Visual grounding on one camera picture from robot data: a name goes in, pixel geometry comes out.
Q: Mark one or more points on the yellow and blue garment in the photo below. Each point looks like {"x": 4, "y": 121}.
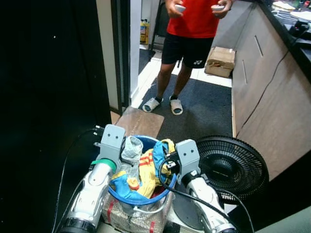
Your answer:
{"x": 146, "y": 177}

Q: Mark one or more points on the grey white patterned garment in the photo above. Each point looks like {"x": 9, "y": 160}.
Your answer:
{"x": 132, "y": 148}

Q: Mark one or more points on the blue plastic basin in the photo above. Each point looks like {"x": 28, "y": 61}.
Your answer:
{"x": 146, "y": 200}

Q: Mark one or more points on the brown wooden floor board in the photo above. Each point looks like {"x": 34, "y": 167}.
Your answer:
{"x": 141, "y": 124}

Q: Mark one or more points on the beige slipper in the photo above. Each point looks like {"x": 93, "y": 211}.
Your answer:
{"x": 150, "y": 105}
{"x": 176, "y": 108}

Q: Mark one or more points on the black floor fan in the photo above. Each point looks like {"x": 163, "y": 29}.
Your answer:
{"x": 233, "y": 165}

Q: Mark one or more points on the dark grey carpet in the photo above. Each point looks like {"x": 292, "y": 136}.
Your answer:
{"x": 204, "y": 111}

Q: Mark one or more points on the plastic wrapped box red tape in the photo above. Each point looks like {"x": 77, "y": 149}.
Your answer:
{"x": 126, "y": 221}

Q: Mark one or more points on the brown cardboard box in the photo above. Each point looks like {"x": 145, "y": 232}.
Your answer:
{"x": 221, "y": 60}

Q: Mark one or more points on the wooden counter cabinet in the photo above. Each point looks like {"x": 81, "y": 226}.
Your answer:
{"x": 272, "y": 97}

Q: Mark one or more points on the black framed door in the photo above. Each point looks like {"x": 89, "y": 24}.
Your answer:
{"x": 121, "y": 48}

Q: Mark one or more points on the yellow bottle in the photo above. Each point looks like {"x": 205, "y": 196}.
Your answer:
{"x": 144, "y": 31}

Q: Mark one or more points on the person in red shirt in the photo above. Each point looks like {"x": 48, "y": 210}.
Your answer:
{"x": 194, "y": 19}

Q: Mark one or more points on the white handheld controller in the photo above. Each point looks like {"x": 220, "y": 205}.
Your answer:
{"x": 180, "y": 8}
{"x": 218, "y": 8}

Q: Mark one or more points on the black box device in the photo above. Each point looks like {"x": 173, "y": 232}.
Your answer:
{"x": 297, "y": 30}

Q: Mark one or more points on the white plate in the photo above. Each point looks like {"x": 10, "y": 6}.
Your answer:
{"x": 302, "y": 16}

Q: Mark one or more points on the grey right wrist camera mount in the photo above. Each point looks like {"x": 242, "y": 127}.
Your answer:
{"x": 187, "y": 155}

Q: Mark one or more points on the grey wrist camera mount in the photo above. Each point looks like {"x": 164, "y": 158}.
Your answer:
{"x": 187, "y": 155}
{"x": 112, "y": 141}

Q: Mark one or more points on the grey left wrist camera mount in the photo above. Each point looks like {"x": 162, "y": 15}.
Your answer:
{"x": 112, "y": 141}

